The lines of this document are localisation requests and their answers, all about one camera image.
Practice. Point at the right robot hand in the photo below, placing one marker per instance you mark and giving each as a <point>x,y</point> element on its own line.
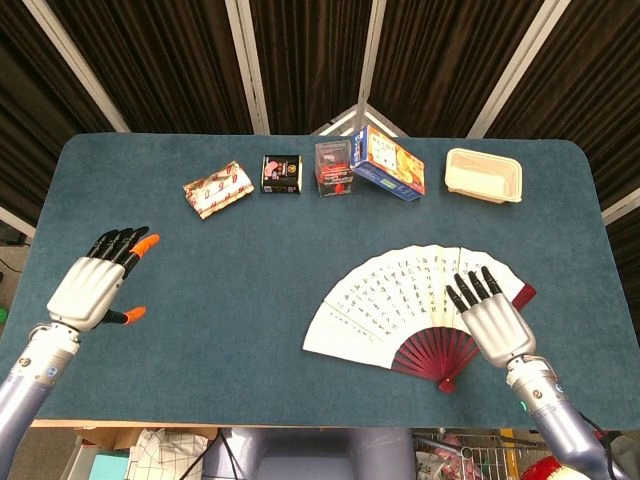
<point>497,330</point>

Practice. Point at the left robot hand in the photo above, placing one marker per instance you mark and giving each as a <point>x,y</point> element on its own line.
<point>85,295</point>

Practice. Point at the red ribbed paper folding fan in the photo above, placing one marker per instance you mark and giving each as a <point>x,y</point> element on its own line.
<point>380,305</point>

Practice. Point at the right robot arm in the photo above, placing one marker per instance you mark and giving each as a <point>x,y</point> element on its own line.
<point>555,415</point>

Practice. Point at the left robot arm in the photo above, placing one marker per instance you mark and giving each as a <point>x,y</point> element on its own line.
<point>35,370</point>

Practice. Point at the blue felt table mat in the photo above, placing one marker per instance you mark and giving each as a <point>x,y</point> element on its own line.
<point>200,300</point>

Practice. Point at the brown cardboard box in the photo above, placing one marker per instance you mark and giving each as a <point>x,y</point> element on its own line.
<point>110,437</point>

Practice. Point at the red and white ball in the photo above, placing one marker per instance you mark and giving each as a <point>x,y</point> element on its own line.
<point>545,470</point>

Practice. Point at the cream plastic food tray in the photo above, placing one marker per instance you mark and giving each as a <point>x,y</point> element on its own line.
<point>482,175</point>

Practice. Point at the gold red printed snack packet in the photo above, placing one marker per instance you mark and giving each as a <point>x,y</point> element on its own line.
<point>220,189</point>

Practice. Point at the teal box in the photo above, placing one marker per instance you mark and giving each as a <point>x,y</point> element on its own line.
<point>110,467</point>

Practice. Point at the white checked cloth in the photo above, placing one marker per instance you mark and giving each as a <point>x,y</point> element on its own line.
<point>165,455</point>

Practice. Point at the blue yellow cardboard box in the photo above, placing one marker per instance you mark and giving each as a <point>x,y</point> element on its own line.
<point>387,162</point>

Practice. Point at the lavender robot torso base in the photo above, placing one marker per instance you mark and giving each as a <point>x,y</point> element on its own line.
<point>310,455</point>

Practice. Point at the clear box with red contents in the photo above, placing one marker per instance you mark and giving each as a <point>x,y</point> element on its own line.
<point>334,172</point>

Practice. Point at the small black printed box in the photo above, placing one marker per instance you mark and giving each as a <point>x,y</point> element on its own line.
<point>281,172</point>

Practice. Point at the dark brown curtain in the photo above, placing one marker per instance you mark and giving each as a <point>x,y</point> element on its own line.
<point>175,50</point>

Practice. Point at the white partition frame post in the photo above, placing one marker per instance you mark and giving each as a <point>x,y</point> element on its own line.
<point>373,50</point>
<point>523,60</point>
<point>247,60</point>
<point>72,60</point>

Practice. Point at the white triangular frame stand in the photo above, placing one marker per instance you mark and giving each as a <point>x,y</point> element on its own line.
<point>340,119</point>

